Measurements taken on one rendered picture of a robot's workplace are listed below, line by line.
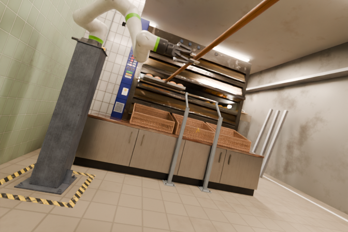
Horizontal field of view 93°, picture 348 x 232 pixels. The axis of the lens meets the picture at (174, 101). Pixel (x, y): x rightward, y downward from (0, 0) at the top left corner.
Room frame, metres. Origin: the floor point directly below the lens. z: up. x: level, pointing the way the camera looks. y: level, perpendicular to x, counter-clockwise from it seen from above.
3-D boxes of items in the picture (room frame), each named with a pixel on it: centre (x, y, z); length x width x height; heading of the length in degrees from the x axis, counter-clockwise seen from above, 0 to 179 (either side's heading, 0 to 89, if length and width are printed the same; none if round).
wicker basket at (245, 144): (2.58, -0.92, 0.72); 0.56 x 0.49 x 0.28; 103
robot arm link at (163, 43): (1.02, 0.16, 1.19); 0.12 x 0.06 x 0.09; 13
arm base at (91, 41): (1.45, 0.89, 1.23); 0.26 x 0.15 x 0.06; 100
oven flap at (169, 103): (2.70, -0.26, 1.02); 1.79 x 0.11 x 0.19; 102
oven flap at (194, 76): (2.70, -0.26, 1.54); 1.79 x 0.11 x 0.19; 102
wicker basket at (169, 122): (2.32, 0.24, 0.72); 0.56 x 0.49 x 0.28; 104
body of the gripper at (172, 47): (1.03, 0.09, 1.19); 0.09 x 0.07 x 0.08; 103
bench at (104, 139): (2.40, -0.21, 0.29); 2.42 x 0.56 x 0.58; 102
